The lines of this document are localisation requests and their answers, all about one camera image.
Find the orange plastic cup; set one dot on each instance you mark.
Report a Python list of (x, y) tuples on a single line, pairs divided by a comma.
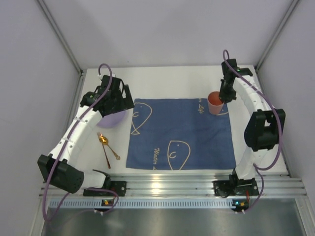
[(214, 103)]

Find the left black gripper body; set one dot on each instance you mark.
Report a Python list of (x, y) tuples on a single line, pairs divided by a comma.
[(122, 103)]

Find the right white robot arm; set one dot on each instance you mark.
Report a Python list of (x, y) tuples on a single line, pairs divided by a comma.
[(262, 133)]

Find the left aluminium corner post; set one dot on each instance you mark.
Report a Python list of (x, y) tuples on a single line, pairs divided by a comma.
[(58, 33)]

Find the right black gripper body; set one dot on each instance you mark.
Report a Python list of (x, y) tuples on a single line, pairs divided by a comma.
[(228, 96)]

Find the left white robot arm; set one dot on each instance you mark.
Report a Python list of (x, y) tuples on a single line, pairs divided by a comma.
[(58, 168)]

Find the slotted cable duct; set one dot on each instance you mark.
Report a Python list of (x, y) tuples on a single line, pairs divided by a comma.
[(154, 203)]

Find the gold spoon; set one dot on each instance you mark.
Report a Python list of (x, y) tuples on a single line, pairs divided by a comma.
[(108, 145)]

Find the right aluminium corner post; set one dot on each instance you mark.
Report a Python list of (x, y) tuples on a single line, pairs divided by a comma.
[(293, 4)]

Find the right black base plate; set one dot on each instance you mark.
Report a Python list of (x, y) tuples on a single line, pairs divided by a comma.
[(225, 188)]

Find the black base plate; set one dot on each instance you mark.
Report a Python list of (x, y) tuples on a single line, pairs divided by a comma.
[(116, 186), (225, 188)]

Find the blue embroidered cloth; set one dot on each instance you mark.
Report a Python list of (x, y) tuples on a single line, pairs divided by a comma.
[(179, 134)]

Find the aluminium mounting rail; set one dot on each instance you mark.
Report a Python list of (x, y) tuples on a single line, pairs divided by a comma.
[(201, 185)]

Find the aluminium corner post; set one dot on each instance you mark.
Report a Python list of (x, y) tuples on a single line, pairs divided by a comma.
[(58, 33), (293, 4)]

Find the purple plastic plate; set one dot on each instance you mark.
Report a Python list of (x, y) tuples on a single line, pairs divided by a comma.
[(112, 120)]

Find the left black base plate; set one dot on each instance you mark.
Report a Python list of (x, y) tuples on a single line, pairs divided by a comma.
[(116, 186)]

